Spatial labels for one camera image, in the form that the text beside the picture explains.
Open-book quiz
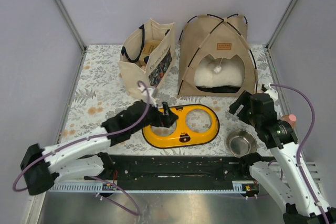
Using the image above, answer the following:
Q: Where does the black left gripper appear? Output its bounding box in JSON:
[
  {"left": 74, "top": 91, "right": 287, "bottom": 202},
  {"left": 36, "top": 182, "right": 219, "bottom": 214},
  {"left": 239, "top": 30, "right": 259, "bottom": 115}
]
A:
[{"left": 131, "top": 99, "right": 178, "bottom": 134}]

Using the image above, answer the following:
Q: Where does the white fluffy cushion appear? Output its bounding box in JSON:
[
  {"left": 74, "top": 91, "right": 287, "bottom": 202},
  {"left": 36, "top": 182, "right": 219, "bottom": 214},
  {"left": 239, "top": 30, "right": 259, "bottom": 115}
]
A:
[{"left": 194, "top": 55, "right": 245, "bottom": 88}]

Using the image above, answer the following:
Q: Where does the stainless steel pet bowl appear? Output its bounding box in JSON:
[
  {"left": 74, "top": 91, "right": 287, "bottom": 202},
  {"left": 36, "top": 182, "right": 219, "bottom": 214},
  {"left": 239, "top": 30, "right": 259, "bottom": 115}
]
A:
[{"left": 226, "top": 130, "right": 258, "bottom": 158}]

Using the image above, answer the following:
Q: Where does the beige pet tent fabric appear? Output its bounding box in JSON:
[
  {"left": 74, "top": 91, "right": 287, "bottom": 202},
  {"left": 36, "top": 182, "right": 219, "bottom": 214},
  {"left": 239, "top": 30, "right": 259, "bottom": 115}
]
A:
[{"left": 177, "top": 14, "right": 258, "bottom": 97}]

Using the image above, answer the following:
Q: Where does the black tent pole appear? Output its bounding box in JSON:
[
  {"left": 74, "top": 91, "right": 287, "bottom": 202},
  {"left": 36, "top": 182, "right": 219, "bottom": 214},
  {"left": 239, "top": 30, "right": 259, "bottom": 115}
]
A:
[
  {"left": 180, "top": 14, "right": 247, "bottom": 68},
  {"left": 225, "top": 13, "right": 258, "bottom": 81}
]

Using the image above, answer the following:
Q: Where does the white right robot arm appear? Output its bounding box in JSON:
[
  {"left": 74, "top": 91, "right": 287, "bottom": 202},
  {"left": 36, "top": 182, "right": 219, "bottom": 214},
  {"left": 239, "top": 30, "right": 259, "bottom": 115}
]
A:
[{"left": 229, "top": 91, "right": 335, "bottom": 223}]

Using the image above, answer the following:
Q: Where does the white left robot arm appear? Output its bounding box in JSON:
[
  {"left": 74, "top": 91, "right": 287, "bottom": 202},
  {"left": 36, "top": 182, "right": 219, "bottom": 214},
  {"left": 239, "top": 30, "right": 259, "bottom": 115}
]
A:
[{"left": 20, "top": 101, "right": 179, "bottom": 196}]

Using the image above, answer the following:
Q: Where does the yellow double bowl stand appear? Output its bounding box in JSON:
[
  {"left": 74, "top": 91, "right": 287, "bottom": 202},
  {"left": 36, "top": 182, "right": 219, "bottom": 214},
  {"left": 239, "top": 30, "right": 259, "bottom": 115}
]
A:
[{"left": 142, "top": 104, "right": 220, "bottom": 149}]

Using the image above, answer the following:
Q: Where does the white pompom toy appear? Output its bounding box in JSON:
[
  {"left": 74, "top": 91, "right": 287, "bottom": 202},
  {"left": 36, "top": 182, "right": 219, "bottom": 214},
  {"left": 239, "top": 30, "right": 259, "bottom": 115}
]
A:
[{"left": 213, "top": 58, "right": 223, "bottom": 74}]

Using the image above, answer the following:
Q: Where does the pink capped bottle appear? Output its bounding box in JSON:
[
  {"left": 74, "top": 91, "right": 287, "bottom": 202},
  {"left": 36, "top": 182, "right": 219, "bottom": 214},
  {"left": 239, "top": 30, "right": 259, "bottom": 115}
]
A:
[{"left": 281, "top": 114, "right": 297, "bottom": 128}]

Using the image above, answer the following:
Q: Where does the cream canvas tote bag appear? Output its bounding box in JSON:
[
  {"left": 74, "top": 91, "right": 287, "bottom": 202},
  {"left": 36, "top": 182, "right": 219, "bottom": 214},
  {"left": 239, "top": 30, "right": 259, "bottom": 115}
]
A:
[{"left": 118, "top": 19, "right": 176, "bottom": 99}]

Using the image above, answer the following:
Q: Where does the brown cardboard box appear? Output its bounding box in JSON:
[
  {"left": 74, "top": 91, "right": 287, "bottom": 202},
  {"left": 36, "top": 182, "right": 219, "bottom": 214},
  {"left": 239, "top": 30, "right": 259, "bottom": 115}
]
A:
[{"left": 139, "top": 40, "right": 161, "bottom": 66}]

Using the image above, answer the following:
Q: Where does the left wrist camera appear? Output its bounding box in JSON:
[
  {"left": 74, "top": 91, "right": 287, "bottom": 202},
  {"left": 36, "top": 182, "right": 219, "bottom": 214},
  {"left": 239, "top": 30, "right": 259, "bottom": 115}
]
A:
[{"left": 138, "top": 86, "right": 158, "bottom": 103}]

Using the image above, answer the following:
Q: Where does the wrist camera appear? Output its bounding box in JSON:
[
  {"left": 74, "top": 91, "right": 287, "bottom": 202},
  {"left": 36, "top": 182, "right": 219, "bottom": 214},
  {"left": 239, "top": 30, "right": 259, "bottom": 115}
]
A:
[
  {"left": 138, "top": 86, "right": 158, "bottom": 103},
  {"left": 261, "top": 83, "right": 279, "bottom": 102}
]

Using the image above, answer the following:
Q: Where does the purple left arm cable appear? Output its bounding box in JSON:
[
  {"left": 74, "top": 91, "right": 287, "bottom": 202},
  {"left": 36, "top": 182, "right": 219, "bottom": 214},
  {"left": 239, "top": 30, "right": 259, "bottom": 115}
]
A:
[{"left": 12, "top": 80, "right": 153, "bottom": 217}]

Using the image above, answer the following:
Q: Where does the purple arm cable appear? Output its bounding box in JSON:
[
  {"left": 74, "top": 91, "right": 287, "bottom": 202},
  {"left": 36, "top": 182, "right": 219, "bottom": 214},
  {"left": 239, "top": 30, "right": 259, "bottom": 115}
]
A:
[
  {"left": 12, "top": 80, "right": 153, "bottom": 217},
  {"left": 269, "top": 83, "right": 331, "bottom": 224}
]

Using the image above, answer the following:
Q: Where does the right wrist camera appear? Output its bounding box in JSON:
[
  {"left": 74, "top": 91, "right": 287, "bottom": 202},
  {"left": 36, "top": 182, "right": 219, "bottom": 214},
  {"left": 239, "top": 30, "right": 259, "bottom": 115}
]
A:
[{"left": 261, "top": 83, "right": 279, "bottom": 102}]

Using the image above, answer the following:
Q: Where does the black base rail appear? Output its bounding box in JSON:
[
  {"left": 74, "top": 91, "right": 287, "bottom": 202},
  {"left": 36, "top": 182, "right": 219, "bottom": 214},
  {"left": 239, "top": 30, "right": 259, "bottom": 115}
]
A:
[{"left": 97, "top": 154, "right": 252, "bottom": 182}]

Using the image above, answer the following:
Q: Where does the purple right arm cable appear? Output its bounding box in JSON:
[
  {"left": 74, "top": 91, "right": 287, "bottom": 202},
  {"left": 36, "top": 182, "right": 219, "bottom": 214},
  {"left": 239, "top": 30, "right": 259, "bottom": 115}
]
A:
[{"left": 269, "top": 83, "right": 331, "bottom": 224}]

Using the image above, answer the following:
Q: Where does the white slotted cable duct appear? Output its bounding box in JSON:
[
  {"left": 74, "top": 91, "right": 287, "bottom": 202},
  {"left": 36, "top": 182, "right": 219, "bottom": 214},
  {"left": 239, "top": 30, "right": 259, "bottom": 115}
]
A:
[{"left": 49, "top": 178, "right": 259, "bottom": 194}]

